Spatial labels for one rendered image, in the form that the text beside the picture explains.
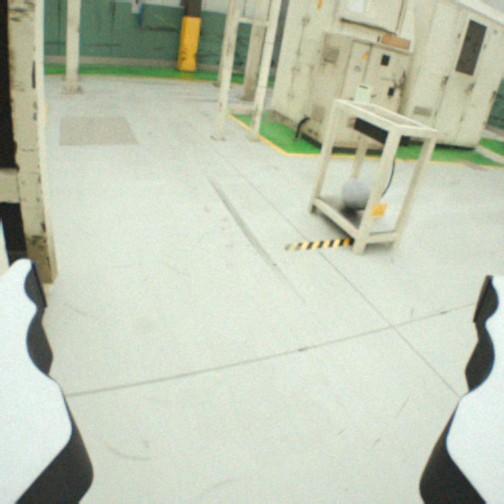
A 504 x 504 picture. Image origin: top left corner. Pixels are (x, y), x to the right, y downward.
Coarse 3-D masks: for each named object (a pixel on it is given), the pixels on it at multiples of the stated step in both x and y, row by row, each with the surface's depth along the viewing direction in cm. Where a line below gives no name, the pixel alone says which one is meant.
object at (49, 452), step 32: (0, 288) 9; (32, 288) 10; (0, 320) 8; (32, 320) 8; (0, 352) 7; (32, 352) 8; (0, 384) 7; (32, 384) 7; (0, 416) 6; (32, 416) 6; (64, 416) 6; (0, 448) 5; (32, 448) 5; (64, 448) 6; (0, 480) 5; (32, 480) 5; (64, 480) 6
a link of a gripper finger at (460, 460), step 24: (480, 312) 10; (480, 336) 8; (480, 360) 8; (480, 384) 7; (456, 408) 6; (480, 408) 6; (456, 432) 6; (480, 432) 6; (432, 456) 6; (456, 456) 6; (480, 456) 5; (432, 480) 6; (456, 480) 5; (480, 480) 5
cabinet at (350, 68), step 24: (336, 48) 381; (360, 48) 369; (384, 48) 380; (336, 72) 386; (360, 72) 384; (384, 72) 395; (312, 96) 429; (336, 96) 392; (360, 96) 400; (384, 96) 412; (312, 120) 435; (312, 144) 442; (336, 144) 422
